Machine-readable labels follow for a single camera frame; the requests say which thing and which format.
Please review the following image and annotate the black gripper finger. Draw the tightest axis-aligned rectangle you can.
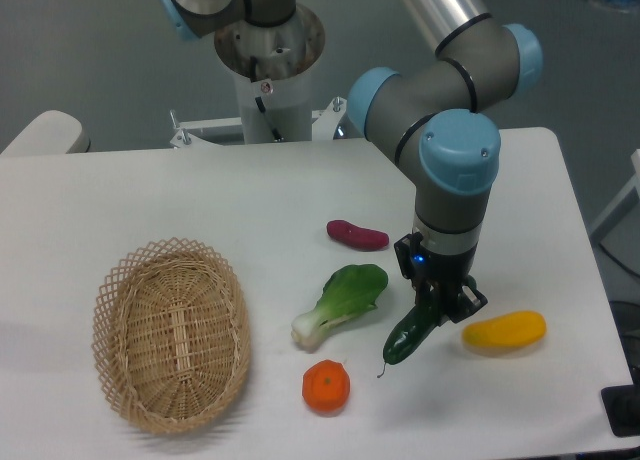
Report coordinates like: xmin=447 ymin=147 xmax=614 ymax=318
xmin=413 ymin=279 xmax=435 ymax=310
xmin=444 ymin=281 xmax=488 ymax=323

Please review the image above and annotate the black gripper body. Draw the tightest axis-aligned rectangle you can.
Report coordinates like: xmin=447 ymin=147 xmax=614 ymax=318
xmin=411 ymin=236 xmax=477 ymax=294

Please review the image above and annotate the green cucumber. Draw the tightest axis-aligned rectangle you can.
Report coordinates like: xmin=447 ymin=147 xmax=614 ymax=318
xmin=378 ymin=288 xmax=451 ymax=377

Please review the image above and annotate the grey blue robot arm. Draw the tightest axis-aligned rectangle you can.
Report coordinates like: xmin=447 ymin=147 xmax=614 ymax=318
xmin=161 ymin=0 xmax=543 ymax=324

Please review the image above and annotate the yellow mango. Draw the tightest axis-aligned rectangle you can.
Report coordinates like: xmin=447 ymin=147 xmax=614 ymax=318
xmin=461 ymin=310 xmax=547 ymax=350

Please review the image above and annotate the green bok choy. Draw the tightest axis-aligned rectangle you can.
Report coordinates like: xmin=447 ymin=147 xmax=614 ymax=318
xmin=291 ymin=264 xmax=388 ymax=351

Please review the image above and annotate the purple sweet potato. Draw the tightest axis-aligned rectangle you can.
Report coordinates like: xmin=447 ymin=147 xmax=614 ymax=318
xmin=326 ymin=220 xmax=389 ymax=251

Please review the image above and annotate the orange tangerine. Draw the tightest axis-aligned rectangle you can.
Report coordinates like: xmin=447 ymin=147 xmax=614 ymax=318
xmin=301 ymin=360 xmax=351 ymax=414

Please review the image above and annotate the black device at edge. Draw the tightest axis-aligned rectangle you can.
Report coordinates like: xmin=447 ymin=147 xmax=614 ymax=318
xmin=601 ymin=385 xmax=639 ymax=437

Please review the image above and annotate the woven wicker basket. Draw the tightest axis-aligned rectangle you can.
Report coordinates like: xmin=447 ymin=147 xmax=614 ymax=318
xmin=92 ymin=238 xmax=251 ymax=434

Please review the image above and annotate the white chair armrest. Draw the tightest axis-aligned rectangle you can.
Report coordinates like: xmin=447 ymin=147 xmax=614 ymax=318
xmin=1 ymin=110 xmax=91 ymax=158

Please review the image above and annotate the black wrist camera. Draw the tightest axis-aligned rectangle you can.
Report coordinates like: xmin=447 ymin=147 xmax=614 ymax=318
xmin=394 ymin=232 xmax=424 ymax=280

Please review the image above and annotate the white furniture frame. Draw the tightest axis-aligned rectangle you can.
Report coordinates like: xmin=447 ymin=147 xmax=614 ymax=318
xmin=588 ymin=149 xmax=639 ymax=245

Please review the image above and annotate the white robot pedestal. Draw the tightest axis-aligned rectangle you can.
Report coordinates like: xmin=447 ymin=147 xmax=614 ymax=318
xmin=170 ymin=4 xmax=347 ymax=148

